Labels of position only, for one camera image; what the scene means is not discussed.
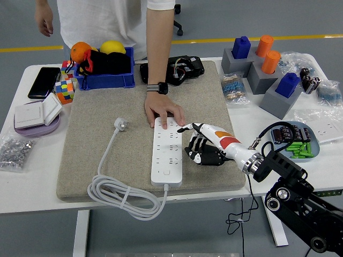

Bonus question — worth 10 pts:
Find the black drawstring pouch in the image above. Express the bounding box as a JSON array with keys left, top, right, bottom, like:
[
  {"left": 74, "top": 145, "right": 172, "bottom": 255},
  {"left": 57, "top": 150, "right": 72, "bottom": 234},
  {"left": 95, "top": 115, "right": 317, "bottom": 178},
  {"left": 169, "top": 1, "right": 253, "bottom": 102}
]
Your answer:
[{"left": 77, "top": 49, "right": 132, "bottom": 90}]

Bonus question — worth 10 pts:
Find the grey holder block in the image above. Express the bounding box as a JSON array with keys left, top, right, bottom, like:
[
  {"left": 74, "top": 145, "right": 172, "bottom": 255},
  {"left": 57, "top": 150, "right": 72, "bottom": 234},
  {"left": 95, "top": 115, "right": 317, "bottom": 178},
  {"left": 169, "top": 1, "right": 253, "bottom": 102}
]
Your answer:
[
  {"left": 246, "top": 61, "right": 284, "bottom": 95},
  {"left": 259, "top": 77, "right": 303, "bottom": 120},
  {"left": 221, "top": 46, "right": 265, "bottom": 75}
]

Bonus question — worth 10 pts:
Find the bag of striped resistors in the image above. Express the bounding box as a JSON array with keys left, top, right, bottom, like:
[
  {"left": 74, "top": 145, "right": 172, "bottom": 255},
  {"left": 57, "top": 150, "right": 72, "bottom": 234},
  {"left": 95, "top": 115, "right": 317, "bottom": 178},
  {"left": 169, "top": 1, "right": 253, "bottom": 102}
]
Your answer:
[{"left": 220, "top": 72, "right": 251, "bottom": 105}]

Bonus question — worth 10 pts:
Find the blue plastic bin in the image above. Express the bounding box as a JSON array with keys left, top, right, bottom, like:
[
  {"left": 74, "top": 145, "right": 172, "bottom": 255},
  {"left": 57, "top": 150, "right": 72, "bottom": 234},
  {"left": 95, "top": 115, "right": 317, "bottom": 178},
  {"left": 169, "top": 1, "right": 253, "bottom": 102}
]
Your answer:
[{"left": 73, "top": 47, "right": 136, "bottom": 90}]

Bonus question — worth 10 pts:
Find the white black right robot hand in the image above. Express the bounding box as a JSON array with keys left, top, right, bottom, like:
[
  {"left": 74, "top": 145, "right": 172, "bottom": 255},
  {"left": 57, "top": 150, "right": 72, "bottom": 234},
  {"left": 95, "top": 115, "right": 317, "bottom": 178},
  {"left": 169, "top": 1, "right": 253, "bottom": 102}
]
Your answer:
[{"left": 176, "top": 122, "right": 259, "bottom": 169}]

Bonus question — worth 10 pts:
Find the person's right hand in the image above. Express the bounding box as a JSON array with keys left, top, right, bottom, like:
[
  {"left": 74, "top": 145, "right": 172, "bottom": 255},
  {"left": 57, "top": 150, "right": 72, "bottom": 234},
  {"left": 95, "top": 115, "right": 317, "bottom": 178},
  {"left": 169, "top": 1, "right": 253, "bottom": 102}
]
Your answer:
[{"left": 34, "top": 5, "right": 54, "bottom": 37}]

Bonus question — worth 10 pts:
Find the white wall socket panel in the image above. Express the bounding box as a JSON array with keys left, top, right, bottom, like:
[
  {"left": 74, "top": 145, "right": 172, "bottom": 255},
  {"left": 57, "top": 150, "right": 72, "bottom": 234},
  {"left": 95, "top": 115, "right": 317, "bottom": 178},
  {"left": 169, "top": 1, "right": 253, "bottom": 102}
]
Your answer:
[{"left": 308, "top": 119, "right": 343, "bottom": 144}]

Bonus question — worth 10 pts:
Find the person's left hand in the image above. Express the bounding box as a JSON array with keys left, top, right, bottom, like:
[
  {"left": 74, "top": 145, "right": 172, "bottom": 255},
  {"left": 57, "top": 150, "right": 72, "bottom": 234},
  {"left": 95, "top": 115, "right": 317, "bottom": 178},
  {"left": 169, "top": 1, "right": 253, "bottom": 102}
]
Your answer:
[{"left": 144, "top": 90, "right": 186, "bottom": 130}]

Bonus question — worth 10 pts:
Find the clear plastic bag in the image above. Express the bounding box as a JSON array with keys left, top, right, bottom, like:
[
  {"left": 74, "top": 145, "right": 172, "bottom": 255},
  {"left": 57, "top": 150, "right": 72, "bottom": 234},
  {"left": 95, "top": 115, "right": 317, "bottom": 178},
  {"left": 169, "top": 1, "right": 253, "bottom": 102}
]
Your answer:
[{"left": 293, "top": 108, "right": 343, "bottom": 145}]

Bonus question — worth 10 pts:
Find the bag of black capacitors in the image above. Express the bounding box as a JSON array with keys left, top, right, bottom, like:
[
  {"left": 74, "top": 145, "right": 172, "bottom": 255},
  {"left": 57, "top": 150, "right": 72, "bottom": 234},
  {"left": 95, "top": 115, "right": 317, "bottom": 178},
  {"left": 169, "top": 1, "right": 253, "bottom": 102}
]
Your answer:
[{"left": 299, "top": 67, "right": 322, "bottom": 95}]

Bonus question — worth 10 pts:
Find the orange cylinder peg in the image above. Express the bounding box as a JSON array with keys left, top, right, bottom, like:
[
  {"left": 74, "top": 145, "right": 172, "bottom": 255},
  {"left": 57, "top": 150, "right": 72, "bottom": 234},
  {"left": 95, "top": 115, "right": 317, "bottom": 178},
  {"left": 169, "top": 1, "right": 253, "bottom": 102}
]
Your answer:
[
  {"left": 256, "top": 34, "right": 274, "bottom": 58},
  {"left": 261, "top": 50, "right": 282, "bottom": 75}
]

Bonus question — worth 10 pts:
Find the black capacitor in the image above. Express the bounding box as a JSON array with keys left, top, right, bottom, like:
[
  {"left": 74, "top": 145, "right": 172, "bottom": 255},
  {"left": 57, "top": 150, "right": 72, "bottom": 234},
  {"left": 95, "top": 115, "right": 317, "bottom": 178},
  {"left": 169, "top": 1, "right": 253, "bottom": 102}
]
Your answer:
[
  {"left": 272, "top": 128, "right": 285, "bottom": 145},
  {"left": 290, "top": 125, "right": 303, "bottom": 141},
  {"left": 280, "top": 127, "right": 293, "bottom": 142},
  {"left": 300, "top": 127, "right": 312, "bottom": 142}
]

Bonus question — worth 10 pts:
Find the black plug adapter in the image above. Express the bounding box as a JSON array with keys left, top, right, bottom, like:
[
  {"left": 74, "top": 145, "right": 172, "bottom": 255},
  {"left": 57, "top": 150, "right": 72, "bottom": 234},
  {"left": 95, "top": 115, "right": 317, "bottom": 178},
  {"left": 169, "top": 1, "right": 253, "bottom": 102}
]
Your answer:
[{"left": 184, "top": 144, "right": 204, "bottom": 164}]

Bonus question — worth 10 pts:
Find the clear bag of small parts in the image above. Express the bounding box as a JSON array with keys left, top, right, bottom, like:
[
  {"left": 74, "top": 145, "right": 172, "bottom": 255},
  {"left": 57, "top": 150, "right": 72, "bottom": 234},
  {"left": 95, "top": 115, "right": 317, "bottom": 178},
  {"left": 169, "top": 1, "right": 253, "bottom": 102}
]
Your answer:
[{"left": 277, "top": 51, "right": 317, "bottom": 78}]

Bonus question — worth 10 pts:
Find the open black electronic housing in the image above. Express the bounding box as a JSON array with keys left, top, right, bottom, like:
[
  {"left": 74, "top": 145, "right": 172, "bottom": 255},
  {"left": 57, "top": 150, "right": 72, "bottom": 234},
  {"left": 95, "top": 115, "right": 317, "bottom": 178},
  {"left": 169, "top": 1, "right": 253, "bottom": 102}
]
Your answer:
[{"left": 139, "top": 55, "right": 206, "bottom": 86}]

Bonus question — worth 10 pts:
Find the colourful puzzle cube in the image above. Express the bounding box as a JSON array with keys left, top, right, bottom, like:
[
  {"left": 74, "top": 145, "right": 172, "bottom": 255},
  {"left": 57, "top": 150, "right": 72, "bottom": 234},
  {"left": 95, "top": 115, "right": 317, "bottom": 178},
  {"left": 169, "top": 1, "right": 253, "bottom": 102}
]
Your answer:
[
  {"left": 55, "top": 79, "right": 76, "bottom": 105},
  {"left": 61, "top": 60, "right": 78, "bottom": 81}
]

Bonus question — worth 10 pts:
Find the purple plate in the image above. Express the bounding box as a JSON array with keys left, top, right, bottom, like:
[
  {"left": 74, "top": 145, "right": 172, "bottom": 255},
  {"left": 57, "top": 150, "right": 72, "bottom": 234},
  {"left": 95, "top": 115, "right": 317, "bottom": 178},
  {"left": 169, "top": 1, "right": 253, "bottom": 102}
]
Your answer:
[{"left": 13, "top": 100, "right": 62, "bottom": 138}]

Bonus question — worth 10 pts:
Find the white table leg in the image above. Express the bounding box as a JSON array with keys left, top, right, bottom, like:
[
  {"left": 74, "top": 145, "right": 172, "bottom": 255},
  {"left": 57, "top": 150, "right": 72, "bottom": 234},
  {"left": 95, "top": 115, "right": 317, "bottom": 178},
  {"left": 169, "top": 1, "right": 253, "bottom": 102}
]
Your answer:
[
  {"left": 72, "top": 209, "right": 91, "bottom": 257},
  {"left": 261, "top": 196, "right": 289, "bottom": 247}
]

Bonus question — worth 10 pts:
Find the white power cord with plug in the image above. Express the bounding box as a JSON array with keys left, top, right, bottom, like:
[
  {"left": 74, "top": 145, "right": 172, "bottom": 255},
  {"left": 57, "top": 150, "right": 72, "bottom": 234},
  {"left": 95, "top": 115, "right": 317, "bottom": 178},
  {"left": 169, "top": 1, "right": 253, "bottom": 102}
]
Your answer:
[{"left": 87, "top": 117, "right": 170, "bottom": 222}]

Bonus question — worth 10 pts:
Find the white wall switch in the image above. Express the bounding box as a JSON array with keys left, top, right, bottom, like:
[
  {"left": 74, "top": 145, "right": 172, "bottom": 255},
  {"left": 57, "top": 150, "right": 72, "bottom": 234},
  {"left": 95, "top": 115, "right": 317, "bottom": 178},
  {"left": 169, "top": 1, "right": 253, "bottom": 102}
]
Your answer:
[
  {"left": 14, "top": 101, "right": 45, "bottom": 130},
  {"left": 42, "top": 93, "right": 64, "bottom": 126}
]

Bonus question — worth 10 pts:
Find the bag of blue resistors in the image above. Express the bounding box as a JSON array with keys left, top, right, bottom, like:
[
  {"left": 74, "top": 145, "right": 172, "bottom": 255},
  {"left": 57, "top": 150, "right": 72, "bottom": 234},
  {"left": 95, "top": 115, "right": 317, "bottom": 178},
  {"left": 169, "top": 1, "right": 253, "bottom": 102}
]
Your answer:
[{"left": 316, "top": 79, "right": 343, "bottom": 108}]

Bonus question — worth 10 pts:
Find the black office chair base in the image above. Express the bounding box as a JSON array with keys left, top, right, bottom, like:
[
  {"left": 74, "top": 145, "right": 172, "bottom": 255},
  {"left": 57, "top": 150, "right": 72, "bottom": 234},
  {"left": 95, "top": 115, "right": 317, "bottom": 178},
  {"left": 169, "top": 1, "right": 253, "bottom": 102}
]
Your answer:
[{"left": 173, "top": 4, "right": 184, "bottom": 37}]

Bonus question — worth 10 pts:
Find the light blue plate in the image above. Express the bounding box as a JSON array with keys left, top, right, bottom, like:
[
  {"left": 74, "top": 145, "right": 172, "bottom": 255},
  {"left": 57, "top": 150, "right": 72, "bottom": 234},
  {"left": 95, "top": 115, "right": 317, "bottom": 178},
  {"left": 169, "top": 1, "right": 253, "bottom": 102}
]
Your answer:
[{"left": 270, "top": 120, "right": 321, "bottom": 161}]

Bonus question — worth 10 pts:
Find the orange fruit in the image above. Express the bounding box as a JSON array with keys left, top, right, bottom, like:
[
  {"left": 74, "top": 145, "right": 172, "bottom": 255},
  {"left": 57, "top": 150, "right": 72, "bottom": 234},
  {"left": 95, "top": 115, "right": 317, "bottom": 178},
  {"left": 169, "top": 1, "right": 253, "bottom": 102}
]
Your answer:
[{"left": 70, "top": 41, "right": 93, "bottom": 64}]

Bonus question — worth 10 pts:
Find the yellow lemon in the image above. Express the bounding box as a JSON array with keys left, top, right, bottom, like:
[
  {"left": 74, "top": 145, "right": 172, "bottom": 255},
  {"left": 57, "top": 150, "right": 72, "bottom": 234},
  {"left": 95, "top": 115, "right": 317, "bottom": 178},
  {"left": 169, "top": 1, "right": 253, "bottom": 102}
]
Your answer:
[{"left": 99, "top": 40, "right": 126, "bottom": 56}]

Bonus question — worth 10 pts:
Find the black table control panel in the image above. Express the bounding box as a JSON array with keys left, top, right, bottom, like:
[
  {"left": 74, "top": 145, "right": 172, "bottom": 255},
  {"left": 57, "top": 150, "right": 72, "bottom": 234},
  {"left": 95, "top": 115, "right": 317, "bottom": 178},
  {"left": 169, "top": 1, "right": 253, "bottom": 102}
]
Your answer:
[{"left": 312, "top": 188, "right": 343, "bottom": 198}]

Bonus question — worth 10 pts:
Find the thin black plug cord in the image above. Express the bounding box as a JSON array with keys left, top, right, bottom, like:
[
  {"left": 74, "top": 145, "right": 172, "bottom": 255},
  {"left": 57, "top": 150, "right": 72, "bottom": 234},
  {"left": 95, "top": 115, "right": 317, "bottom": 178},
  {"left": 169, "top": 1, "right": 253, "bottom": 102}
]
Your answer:
[{"left": 224, "top": 158, "right": 260, "bottom": 257}]

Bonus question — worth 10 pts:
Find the black wrist watch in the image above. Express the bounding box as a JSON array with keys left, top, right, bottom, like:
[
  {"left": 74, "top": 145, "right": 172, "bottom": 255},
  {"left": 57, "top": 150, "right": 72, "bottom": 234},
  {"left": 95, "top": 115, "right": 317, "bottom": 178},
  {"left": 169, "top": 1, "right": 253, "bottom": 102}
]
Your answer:
[{"left": 146, "top": 82, "right": 169, "bottom": 95}]

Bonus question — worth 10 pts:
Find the grey-brown felt mat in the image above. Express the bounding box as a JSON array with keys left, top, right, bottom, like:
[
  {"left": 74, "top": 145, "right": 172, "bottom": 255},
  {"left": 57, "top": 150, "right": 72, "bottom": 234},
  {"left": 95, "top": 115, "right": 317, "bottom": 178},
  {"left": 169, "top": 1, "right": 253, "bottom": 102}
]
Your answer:
[{"left": 56, "top": 60, "right": 247, "bottom": 203}]

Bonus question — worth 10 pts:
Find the white power strip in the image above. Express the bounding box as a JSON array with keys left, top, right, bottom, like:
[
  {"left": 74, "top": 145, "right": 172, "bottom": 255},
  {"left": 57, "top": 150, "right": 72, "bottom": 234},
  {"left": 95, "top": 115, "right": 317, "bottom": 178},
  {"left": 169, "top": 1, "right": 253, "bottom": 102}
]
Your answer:
[{"left": 150, "top": 116, "right": 183, "bottom": 187}]

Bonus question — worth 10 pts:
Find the black smartphone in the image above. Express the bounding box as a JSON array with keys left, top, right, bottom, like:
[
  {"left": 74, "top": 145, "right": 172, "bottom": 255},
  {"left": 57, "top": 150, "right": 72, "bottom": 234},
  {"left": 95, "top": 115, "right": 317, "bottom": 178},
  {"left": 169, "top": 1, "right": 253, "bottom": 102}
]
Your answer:
[{"left": 27, "top": 66, "right": 62, "bottom": 100}]

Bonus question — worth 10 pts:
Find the bag of metal nuts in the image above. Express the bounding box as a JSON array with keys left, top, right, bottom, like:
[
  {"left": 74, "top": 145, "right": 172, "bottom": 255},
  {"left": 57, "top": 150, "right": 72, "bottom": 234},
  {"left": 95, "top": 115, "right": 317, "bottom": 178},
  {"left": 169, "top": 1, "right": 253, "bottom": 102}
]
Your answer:
[{"left": 0, "top": 133, "right": 37, "bottom": 172}]

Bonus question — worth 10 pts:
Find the person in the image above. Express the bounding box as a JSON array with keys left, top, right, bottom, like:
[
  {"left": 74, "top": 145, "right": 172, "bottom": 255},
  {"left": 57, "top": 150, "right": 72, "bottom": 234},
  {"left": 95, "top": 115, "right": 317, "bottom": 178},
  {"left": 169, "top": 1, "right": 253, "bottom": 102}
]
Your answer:
[{"left": 56, "top": 0, "right": 176, "bottom": 61}]

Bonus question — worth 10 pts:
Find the blue square peg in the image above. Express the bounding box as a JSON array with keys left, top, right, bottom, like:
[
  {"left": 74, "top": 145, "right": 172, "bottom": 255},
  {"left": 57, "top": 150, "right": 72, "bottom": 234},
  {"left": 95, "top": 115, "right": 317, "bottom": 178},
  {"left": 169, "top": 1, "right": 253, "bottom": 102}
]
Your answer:
[
  {"left": 275, "top": 72, "right": 301, "bottom": 99},
  {"left": 232, "top": 36, "right": 252, "bottom": 59}
]

